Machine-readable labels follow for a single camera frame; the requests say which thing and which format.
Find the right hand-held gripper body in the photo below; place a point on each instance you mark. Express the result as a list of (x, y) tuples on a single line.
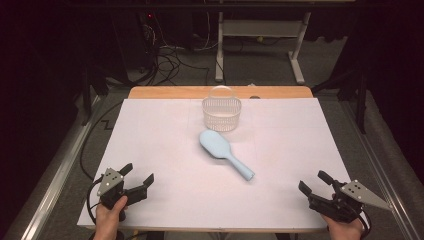
[(358, 193)]

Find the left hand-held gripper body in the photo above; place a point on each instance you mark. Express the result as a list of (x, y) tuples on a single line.
[(109, 182)]

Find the light blue hairbrush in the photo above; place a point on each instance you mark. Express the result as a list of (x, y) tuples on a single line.
[(215, 145)]

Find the white plastic slotted basket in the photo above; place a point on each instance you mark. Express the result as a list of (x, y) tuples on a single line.
[(221, 116)]

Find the person's left hand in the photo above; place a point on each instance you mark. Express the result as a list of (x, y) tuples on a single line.
[(108, 218)]

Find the person's right hand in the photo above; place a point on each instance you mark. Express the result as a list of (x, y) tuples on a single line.
[(345, 230)]

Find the wooden table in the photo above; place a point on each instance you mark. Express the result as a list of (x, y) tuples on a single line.
[(166, 92)]

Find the black metal stand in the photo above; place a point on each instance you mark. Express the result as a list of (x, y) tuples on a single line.
[(91, 86), (361, 96)]

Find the black computer tower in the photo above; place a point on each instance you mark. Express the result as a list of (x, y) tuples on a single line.
[(133, 40)]

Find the aluminium floor rail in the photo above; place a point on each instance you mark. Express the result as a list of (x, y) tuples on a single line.
[(380, 166), (56, 180)]

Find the white metal desk frame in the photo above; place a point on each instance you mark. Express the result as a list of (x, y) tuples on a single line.
[(263, 28)]

